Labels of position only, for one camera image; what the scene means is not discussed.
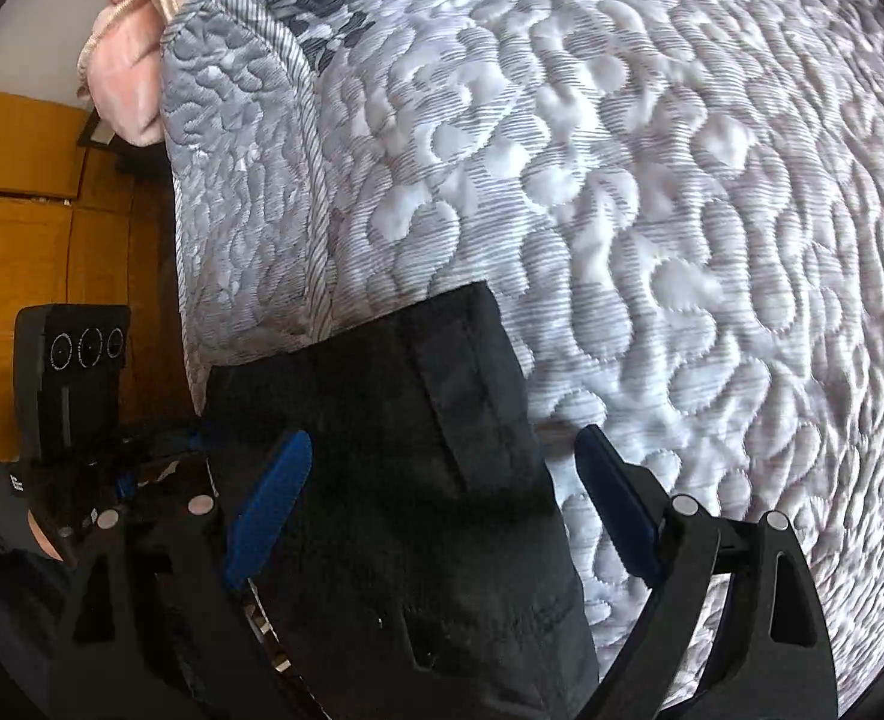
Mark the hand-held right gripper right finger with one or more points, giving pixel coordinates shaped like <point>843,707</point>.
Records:
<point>622,499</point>

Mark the black pants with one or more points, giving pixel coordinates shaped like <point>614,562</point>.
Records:
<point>412,510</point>

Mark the pink fleece blanket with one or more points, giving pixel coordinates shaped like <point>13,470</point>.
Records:
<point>126,75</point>

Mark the person's left hand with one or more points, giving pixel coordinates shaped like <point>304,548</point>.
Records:
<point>45,536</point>

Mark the grey quilted bedspread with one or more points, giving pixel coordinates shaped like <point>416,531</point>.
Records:
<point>637,240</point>

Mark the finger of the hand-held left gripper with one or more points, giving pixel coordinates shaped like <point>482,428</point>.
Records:
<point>156,465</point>

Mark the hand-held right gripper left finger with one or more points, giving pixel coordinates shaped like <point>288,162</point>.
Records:
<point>273,495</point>

